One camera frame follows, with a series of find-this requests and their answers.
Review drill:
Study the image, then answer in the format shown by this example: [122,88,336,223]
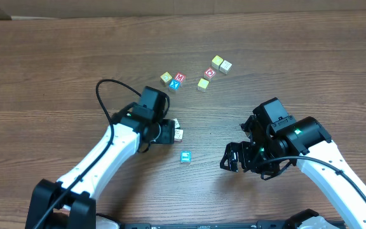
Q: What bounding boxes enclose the red edged wooden block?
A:
[174,129,184,142]

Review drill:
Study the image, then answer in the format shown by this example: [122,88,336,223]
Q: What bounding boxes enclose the white block far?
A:
[219,60,232,74]

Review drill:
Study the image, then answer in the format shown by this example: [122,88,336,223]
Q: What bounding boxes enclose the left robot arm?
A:
[25,87,175,228]

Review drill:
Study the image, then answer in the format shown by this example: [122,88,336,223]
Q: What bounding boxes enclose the green edged wooden block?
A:
[173,118,180,129]

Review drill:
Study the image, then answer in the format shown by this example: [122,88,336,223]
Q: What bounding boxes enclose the red M block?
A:
[174,72,186,85]

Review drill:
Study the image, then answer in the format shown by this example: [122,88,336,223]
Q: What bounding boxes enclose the blue wooden block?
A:
[180,151,191,163]

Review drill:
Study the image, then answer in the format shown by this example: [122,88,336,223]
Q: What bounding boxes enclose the yellow block far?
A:
[211,55,224,70]

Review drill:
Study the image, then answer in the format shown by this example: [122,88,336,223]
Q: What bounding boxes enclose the yellow block middle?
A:
[197,78,209,92]

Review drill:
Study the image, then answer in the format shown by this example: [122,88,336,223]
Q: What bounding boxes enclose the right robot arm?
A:
[220,97,366,228]

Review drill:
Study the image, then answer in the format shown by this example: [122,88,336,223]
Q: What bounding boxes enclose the yellow block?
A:
[197,78,209,92]
[160,72,173,86]
[211,55,224,70]

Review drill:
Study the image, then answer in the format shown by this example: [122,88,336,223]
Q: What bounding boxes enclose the yellow block left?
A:
[160,72,173,86]

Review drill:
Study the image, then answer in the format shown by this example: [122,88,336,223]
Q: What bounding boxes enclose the blue X block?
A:
[168,80,180,93]

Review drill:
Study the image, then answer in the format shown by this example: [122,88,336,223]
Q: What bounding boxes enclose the red circle block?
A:
[203,67,216,81]

